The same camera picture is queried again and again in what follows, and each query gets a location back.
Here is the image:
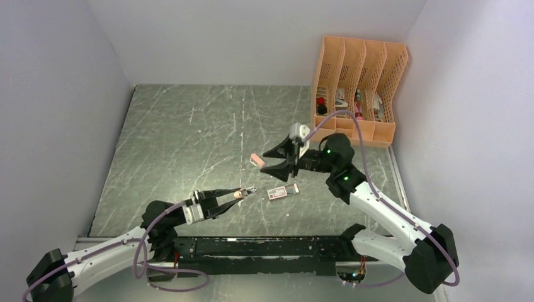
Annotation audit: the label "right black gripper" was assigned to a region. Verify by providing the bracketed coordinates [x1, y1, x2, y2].
[260, 135, 336, 182]

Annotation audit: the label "pink stapler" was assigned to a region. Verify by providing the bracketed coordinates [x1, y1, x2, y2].
[249, 153, 266, 169]
[233, 187, 257, 199]

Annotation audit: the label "red white staple box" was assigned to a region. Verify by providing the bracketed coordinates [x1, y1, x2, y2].
[267, 183, 300, 201]

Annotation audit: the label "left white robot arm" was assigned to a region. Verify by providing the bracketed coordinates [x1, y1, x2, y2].
[21, 187, 257, 301]

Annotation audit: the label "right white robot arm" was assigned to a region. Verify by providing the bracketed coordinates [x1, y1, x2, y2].
[261, 133, 459, 294]

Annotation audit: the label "red black item in organizer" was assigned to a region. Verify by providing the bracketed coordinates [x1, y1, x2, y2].
[316, 97, 328, 116]

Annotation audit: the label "pink items in organizer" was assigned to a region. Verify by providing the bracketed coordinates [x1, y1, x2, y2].
[334, 88, 385, 122]

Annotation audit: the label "orange file organizer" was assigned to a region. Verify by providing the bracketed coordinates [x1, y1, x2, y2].
[311, 36, 409, 148]

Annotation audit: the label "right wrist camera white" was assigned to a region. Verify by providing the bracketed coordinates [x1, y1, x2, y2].
[288, 122, 310, 159]

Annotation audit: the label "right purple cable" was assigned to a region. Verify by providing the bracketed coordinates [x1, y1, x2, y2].
[302, 109, 460, 288]

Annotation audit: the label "purple cable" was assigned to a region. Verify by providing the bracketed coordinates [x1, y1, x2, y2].
[302, 109, 460, 288]
[21, 199, 210, 302]

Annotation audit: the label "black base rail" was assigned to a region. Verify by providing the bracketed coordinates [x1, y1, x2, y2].
[149, 235, 363, 276]

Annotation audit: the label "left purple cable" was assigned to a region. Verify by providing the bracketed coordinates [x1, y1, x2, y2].
[21, 199, 210, 302]

